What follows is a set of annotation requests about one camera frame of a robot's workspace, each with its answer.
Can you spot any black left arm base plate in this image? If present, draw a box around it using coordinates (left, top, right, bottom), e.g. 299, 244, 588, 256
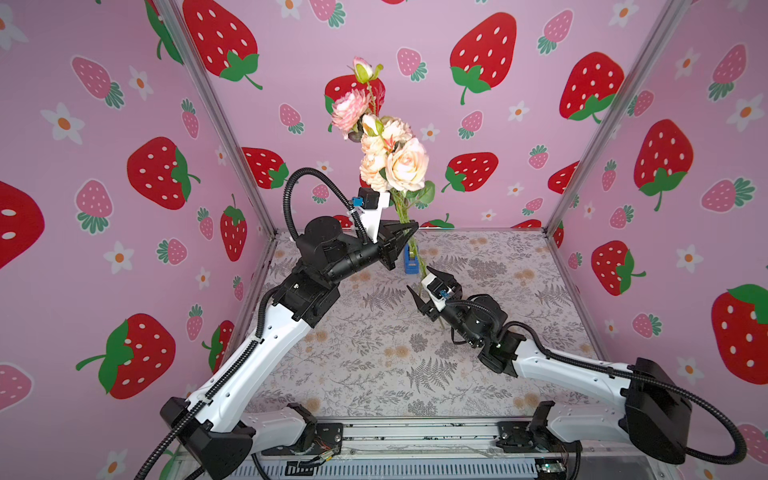
261, 422, 344, 457

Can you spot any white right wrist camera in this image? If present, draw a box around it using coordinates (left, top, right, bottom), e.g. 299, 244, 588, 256
427, 281, 454, 311

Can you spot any blue tape dispenser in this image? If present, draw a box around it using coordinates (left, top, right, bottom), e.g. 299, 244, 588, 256
403, 241, 421, 275

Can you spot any aluminium corner post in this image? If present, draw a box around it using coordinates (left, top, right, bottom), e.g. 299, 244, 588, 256
157, 0, 277, 240
543, 0, 690, 240

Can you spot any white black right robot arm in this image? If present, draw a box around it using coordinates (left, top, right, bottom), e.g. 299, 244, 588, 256
410, 269, 692, 465

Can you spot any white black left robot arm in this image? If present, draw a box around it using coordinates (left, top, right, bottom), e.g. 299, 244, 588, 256
161, 216, 419, 479

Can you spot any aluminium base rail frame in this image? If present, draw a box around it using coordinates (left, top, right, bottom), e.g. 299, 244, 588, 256
173, 416, 667, 480

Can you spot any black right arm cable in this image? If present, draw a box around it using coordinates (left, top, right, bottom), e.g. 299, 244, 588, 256
443, 298, 748, 466

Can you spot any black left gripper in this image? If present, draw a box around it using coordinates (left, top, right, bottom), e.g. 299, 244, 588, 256
318, 221, 412, 294

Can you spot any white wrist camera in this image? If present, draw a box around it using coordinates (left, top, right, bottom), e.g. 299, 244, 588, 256
352, 187, 390, 243
427, 281, 454, 311

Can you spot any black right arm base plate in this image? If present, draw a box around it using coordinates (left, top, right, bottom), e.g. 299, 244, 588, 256
495, 420, 582, 454

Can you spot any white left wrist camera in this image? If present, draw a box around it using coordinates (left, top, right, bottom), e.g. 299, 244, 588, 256
352, 187, 390, 243

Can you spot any aluminium corner post right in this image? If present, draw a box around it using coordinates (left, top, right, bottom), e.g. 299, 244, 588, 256
543, 0, 690, 240

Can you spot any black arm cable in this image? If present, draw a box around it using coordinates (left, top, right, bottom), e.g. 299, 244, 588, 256
443, 298, 748, 466
133, 167, 370, 480

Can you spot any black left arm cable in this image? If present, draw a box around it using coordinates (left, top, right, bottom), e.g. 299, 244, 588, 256
133, 167, 370, 480

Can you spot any aluminium corner post left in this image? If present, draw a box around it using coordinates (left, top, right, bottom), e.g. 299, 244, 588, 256
157, 0, 277, 240

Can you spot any pink artificial flower bouquet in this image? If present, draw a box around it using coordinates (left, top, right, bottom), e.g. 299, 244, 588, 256
329, 56, 448, 331

